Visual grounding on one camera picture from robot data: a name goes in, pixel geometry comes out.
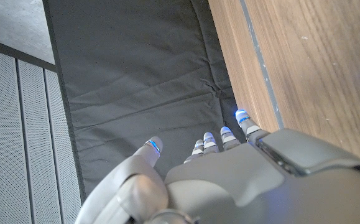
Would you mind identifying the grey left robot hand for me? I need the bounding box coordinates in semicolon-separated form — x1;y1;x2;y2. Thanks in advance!
73;108;360;224

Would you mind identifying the black backdrop cloth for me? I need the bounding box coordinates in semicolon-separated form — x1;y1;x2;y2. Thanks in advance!
42;0;247;203

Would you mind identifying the grey perforated metal panel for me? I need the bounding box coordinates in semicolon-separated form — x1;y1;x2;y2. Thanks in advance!
0;35;84;224

